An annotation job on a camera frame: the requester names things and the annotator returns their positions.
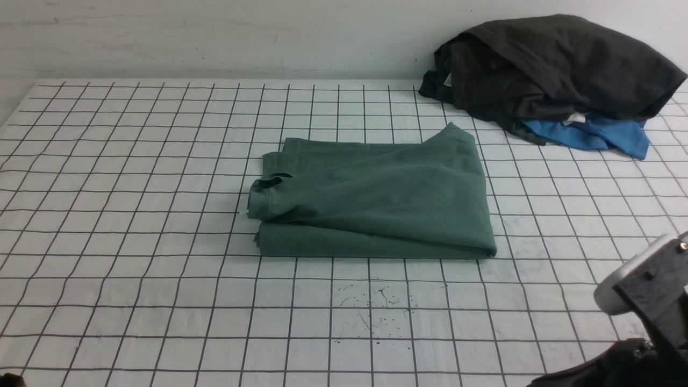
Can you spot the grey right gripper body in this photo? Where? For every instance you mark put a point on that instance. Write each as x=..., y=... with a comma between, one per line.
x=668, y=333

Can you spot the green long-sleeve top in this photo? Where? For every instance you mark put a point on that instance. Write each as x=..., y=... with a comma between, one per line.
x=358, y=200

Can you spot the blue crumpled garment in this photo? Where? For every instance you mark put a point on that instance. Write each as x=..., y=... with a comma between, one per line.
x=595, y=132

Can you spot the dark grey crumpled garment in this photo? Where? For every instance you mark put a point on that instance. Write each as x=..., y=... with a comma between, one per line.
x=550, y=68

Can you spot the white grid-pattern table cloth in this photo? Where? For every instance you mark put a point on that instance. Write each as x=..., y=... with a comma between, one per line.
x=128, y=257

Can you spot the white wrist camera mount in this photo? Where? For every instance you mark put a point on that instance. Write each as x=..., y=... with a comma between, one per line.
x=649, y=282

